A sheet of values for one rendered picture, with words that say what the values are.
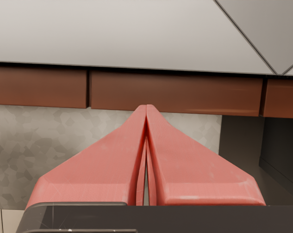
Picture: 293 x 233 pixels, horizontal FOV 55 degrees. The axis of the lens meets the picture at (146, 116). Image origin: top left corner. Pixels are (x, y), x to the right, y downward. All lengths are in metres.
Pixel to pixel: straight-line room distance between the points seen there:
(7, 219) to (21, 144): 0.60
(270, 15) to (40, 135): 0.36
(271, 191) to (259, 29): 1.11
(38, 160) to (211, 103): 0.30
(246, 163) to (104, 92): 1.01
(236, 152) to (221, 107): 0.93
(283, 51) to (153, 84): 0.12
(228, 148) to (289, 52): 0.95
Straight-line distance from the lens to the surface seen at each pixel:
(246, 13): 0.27
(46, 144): 0.48
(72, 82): 0.30
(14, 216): 1.05
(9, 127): 0.50
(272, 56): 0.27
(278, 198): 1.36
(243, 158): 1.24
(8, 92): 0.32
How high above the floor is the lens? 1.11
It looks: 80 degrees down
